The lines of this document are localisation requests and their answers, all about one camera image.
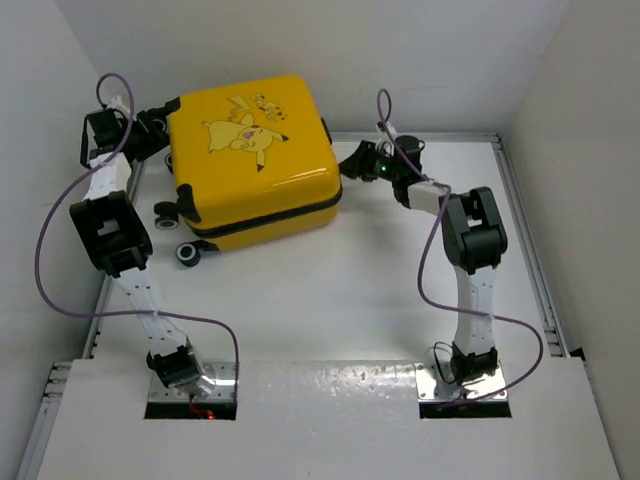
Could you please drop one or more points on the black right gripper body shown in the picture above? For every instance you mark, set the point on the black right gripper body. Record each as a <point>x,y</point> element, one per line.
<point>385,168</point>

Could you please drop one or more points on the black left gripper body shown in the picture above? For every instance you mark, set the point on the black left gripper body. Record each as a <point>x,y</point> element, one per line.
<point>143,141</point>

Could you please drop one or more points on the yellow suitcase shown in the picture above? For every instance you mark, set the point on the yellow suitcase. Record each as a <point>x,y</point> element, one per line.
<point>252,162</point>

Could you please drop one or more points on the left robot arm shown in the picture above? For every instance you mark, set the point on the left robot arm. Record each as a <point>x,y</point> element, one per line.
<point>118,244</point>

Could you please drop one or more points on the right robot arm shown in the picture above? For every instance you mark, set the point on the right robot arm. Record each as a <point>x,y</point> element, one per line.
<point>473,236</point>

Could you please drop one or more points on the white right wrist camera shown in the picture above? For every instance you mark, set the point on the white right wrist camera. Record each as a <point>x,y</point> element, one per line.
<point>385,140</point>

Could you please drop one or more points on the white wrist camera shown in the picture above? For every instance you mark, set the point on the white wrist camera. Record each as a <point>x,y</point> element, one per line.
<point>385,140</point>
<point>121,104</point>

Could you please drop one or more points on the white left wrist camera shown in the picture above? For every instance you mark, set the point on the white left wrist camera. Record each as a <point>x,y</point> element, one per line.
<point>121,104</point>

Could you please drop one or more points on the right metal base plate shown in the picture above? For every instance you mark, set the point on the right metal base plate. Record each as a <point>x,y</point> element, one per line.
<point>432,389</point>

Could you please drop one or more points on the metal base plate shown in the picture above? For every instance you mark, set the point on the metal base plate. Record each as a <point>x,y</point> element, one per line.
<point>216,384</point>
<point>432,389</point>

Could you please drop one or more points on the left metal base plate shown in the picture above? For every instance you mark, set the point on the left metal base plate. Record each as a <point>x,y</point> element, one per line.
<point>216,384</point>

